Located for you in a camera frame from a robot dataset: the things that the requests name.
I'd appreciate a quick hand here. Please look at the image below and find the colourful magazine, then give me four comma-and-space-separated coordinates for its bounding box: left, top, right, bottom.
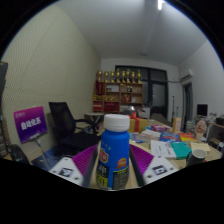
129, 132, 151, 144

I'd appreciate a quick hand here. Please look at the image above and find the dark glass door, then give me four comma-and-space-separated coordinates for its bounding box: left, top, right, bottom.
114, 65, 169, 118

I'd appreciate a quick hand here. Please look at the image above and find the purple sign board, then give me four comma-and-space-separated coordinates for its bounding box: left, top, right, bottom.
13, 105, 48, 144

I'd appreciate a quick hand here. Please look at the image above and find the wooden shelf unit with trophies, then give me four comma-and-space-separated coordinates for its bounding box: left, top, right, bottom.
92, 69, 144, 114

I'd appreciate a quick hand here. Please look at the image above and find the white paper sheet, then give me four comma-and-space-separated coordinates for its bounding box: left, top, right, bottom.
149, 139, 178, 159

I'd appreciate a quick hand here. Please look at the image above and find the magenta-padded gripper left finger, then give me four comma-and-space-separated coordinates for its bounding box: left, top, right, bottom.
49, 143, 99, 188

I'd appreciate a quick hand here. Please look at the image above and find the yellow gift box red ribbon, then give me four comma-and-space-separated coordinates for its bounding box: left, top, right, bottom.
128, 112, 149, 134

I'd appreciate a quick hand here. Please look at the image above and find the white air conditioner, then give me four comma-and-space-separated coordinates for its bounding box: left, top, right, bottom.
179, 68, 194, 83

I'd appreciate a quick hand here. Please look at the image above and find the teal book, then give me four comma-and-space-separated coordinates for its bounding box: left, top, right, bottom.
170, 141, 193, 160

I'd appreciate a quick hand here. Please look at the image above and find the black mesh office chair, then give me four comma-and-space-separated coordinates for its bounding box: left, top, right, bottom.
48, 101, 101, 157

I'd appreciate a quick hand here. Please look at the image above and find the orange upright carton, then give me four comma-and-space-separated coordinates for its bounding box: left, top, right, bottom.
172, 116, 183, 135

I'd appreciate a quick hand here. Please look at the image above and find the orange book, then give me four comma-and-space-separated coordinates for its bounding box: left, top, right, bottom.
178, 132, 198, 144

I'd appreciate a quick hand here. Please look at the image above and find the pink box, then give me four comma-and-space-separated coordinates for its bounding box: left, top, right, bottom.
150, 124, 171, 133

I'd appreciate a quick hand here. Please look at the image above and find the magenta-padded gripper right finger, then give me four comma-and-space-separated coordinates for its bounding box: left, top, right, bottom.
129, 143, 181, 187

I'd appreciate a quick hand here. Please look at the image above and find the tan paper book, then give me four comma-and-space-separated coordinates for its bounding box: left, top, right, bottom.
190, 141, 212, 154

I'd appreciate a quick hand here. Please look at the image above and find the blue white-capped drink bottle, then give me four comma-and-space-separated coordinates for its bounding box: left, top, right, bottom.
95, 113, 131, 191

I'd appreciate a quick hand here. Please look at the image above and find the small round table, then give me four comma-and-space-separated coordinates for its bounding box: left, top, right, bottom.
83, 112, 106, 125

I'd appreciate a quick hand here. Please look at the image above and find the blue book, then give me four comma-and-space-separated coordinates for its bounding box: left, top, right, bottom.
159, 131, 183, 144

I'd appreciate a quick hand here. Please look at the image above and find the potted pink flower bunch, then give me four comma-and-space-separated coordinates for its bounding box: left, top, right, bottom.
194, 119, 208, 144

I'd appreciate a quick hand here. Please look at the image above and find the black computer monitor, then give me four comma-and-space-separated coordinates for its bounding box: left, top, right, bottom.
196, 103, 209, 117

